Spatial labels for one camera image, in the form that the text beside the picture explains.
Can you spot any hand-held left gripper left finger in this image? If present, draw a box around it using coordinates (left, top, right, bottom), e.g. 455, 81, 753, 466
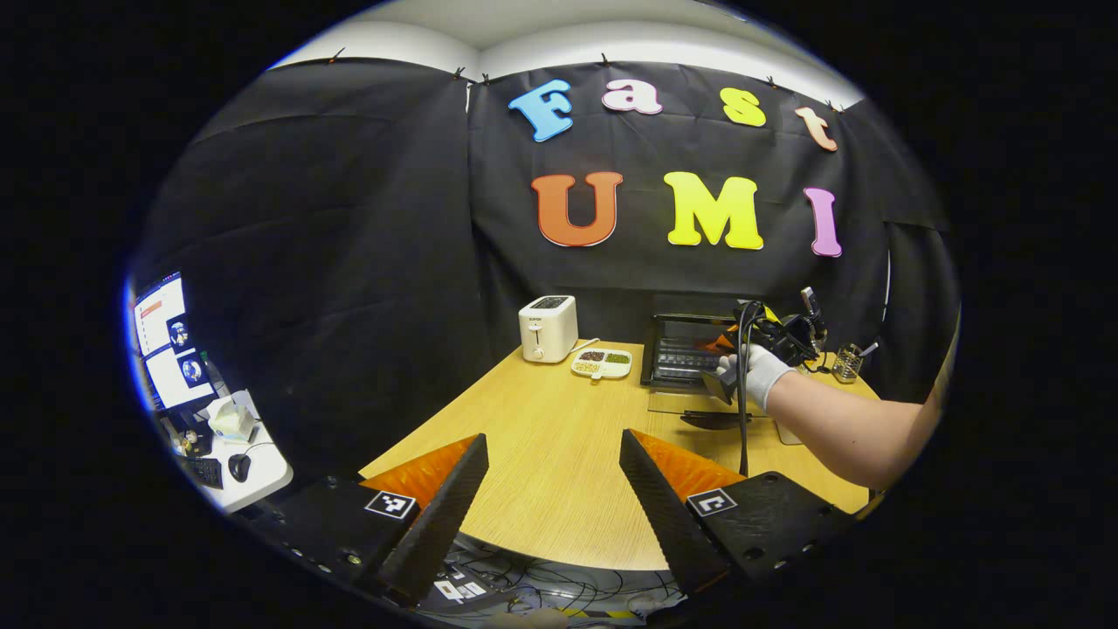
236, 432, 490, 608

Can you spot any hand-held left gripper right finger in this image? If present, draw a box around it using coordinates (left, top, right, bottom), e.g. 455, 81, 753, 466
618, 428, 861, 595

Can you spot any black electric oven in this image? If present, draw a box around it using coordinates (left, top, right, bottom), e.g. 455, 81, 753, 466
640, 313, 787, 432

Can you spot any white divided seasoning dish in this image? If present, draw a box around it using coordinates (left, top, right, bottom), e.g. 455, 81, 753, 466
571, 349, 633, 382

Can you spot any white toaster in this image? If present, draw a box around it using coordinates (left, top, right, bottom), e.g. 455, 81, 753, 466
518, 295, 579, 364

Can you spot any white side desk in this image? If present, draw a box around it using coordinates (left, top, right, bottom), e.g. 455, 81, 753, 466
166, 389, 293, 515

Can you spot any tissue box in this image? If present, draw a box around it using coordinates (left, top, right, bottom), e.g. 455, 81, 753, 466
207, 393, 259, 445

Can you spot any black backdrop cloth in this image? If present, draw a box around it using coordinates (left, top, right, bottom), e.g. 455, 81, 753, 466
131, 57, 962, 490

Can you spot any computer monitor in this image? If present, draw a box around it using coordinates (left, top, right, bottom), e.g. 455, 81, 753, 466
131, 271, 219, 411

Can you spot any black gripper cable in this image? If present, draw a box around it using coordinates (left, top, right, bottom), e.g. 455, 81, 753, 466
735, 301, 763, 478

